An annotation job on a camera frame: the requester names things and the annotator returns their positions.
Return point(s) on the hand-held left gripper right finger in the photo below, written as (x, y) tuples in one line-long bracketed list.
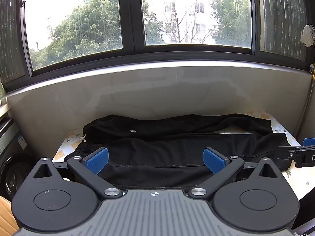
[(213, 162)]

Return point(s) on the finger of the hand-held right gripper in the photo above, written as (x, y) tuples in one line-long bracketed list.
[(309, 142), (286, 153)]

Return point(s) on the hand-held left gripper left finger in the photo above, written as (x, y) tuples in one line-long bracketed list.
[(98, 159)]

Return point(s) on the black pants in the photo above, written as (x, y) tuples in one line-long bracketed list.
[(160, 152)]

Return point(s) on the floral checked tablecloth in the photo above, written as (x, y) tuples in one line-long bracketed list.
[(294, 182)]

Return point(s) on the small labelled container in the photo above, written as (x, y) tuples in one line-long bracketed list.
[(312, 68)]

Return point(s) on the washing machine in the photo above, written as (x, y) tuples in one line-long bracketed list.
[(14, 152)]

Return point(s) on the white hanging object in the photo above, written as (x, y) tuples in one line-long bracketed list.
[(307, 35)]

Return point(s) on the tan wooden furniture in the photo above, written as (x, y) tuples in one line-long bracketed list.
[(6, 216)]

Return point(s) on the green white package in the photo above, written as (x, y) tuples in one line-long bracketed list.
[(2, 91)]

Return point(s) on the black framed window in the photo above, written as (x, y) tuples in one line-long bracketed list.
[(134, 17)]

